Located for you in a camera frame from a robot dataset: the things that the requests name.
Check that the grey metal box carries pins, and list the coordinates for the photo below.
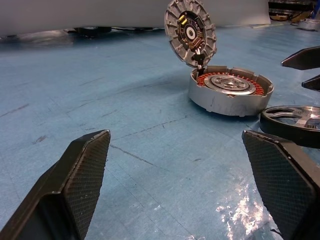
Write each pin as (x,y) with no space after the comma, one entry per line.
(310,25)

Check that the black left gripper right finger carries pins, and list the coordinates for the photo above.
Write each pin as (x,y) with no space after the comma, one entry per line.
(282,180)

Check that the silver motor housing copper windings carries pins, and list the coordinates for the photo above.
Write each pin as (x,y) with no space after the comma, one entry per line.
(225,105)

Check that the silver motor lid circuit board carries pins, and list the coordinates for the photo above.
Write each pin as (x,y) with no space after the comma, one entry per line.
(175,43)

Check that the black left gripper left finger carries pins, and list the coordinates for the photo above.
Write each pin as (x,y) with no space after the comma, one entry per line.
(75,180)

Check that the white panel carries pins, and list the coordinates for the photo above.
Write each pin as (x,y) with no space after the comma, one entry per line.
(100,12)

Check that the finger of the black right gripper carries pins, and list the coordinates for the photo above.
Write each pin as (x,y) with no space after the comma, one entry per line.
(305,58)
(313,83)

